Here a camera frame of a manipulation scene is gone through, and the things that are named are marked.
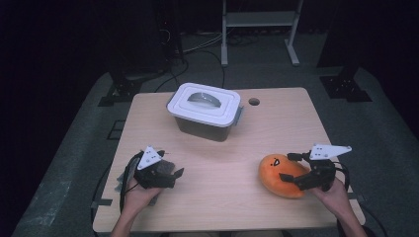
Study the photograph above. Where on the person's right hand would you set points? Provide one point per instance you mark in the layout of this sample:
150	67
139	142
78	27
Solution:
336	197

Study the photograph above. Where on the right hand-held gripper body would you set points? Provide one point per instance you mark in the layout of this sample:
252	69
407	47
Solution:
324	174

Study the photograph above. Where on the black stand base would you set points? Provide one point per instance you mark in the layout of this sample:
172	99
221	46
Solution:
125	87
346	87

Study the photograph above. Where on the person's left hand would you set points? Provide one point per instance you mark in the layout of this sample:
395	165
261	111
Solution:
138	197

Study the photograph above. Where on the orange plush toy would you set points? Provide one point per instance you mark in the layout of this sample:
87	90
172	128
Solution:
275	177

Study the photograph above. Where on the clear grey storage box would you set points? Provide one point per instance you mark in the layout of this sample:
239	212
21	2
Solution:
204	131

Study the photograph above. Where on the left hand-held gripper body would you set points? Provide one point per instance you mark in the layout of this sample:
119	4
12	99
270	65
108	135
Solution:
148	159

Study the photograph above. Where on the grey fluffy cloth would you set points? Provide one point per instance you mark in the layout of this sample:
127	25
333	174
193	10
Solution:
165	167

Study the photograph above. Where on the white box lid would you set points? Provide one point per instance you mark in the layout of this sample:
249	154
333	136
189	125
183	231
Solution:
204	110

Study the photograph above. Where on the white metal stand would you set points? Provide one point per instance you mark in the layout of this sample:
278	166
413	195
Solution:
260	19

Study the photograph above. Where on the black tape square outline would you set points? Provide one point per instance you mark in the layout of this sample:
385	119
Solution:
113	130

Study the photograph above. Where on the black tape strip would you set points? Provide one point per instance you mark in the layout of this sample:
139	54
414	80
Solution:
357	197
100	202

